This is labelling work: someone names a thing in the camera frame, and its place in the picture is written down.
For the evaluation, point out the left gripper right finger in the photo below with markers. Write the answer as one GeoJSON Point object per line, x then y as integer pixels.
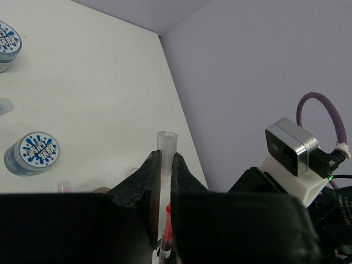
{"type": "Point", "coordinates": [237, 226]}

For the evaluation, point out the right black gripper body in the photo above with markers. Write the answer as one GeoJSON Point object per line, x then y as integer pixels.
{"type": "Point", "coordinates": [255, 181]}

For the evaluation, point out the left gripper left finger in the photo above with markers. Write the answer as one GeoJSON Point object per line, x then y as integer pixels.
{"type": "Point", "coordinates": [120, 226]}

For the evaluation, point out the red gel pen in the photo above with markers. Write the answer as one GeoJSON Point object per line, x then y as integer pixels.
{"type": "Point", "coordinates": [167, 237]}

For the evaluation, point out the large clear tape roll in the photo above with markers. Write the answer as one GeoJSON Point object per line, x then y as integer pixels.
{"type": "Point", "coordinates": [101, 190]}

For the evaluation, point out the small clear tape roll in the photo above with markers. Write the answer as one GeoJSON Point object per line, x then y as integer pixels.
{"type": "Point", "coordinates": [129, 171]}

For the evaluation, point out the purple glue stick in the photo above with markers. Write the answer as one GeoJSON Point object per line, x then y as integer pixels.
{"type": "Point", "coordinates": [64, 187]}

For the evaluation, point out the near blue white putty jar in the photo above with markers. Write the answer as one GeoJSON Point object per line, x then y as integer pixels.
{"type": "Point", "coordinates": [34, 153]}

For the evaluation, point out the blue white putty jar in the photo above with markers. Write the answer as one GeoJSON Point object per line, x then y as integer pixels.
{"type": "Point", "coordinates": [34, 153]}
{"type": "Point", "coordinates": [11, 45]}

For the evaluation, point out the blue glue stick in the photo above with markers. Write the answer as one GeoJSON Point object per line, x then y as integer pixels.
{"type": "Point", "coordinates": [6, 105]}

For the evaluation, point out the far blue white putty jar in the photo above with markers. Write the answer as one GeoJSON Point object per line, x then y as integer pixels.
{"type": "Point", "coordinates": [11, 45]}

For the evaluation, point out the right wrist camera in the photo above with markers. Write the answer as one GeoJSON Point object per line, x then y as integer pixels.
{"type": "Point", "coordinates": [288, 161]}

